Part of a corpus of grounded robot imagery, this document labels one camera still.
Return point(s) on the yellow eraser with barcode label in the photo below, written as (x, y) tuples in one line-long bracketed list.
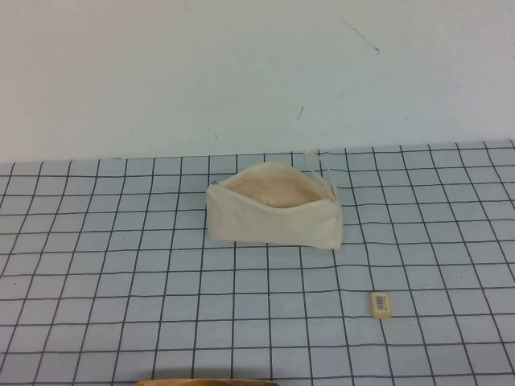
[(380, 305)]

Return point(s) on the cream fabric pencil case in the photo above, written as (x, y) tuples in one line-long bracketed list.
[(273, 223)]

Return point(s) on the orange-brown rounded object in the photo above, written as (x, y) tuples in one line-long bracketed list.
[(209, 383)]

